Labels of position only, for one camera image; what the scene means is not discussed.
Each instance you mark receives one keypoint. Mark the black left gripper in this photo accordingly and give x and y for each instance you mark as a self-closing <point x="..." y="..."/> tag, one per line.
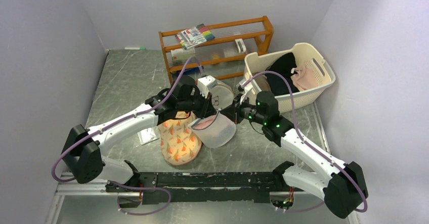
<point x="207" y="108"/>

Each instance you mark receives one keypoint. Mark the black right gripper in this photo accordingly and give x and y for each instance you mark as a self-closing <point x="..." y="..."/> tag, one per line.
<point x="233" y="112"/>

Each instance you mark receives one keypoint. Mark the pink bra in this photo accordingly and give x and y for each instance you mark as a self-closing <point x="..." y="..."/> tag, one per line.
<point x="204" y="123"/>

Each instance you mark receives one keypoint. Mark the white mesh laundry bag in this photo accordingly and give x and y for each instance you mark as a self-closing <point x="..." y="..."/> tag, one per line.
<point x="218" y="133"/>

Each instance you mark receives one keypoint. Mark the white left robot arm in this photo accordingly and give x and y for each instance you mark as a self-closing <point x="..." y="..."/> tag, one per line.
<point x="85" y="149"/>

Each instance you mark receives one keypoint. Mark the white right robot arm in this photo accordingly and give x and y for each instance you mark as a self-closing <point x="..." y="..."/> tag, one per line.
<point x="340" y="185"/>

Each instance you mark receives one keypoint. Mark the beige mesh laundry bag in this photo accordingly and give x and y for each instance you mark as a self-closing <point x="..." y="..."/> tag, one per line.
<point x="221" y="95"/>

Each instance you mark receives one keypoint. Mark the brown bra cup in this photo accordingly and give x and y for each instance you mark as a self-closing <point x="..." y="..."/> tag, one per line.
<point x="260" y="82"/>

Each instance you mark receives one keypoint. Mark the floral orange laundry bag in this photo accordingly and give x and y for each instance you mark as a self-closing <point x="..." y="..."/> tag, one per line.
<point x="179" y="145"/>

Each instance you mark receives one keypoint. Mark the cream plastic laundry basket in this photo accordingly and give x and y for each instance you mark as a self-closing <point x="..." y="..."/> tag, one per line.
<point x="305" y="54"/>

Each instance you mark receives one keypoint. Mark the blue flat box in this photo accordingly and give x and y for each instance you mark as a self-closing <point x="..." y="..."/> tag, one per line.
<point x="189" y="71"/>

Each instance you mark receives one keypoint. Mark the orange wooden shelf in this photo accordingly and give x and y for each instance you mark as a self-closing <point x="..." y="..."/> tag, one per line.
<point x="257" y="34"/>

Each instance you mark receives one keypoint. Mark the white green box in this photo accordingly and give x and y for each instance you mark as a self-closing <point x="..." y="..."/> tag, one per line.
<point x="182" y="54"/>

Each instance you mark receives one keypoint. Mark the white clip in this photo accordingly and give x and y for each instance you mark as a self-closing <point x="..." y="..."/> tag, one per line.
<point x="241" y="47"/>

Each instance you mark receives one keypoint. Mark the clear blister pack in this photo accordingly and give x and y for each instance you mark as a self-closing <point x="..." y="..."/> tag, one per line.
<point x="147" y="136"/>

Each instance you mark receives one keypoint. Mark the black garment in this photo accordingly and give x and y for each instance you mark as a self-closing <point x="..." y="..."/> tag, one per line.
<point x="282" y="66"/>

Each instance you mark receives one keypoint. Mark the pink garment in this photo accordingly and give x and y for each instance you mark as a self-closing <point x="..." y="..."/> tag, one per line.
<point x="303" y="78"/>

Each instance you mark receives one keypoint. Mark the colour marker pack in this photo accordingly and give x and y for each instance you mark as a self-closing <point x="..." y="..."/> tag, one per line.
<point x="195" y="36"/>

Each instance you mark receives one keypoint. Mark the green white marker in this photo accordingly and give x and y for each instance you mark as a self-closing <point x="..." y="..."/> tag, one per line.
<point x="135" y="48"/>

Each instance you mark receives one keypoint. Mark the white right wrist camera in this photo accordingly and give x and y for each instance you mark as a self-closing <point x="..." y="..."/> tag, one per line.
<point x="247" y="92"/>

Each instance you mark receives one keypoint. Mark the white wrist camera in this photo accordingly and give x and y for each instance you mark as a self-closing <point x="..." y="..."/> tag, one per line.
<point x="205" y="85"/>
<point x="247" y="92"/>

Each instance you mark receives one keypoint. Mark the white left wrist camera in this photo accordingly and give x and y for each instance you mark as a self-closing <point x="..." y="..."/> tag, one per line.
<point x="205" y="85"/>

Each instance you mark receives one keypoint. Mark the aluminium frame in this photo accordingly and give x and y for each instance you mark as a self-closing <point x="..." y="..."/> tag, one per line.
<point x="83" y="192"/>

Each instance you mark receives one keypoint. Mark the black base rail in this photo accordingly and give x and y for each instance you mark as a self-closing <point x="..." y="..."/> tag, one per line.
<point x="207" y="185"/>

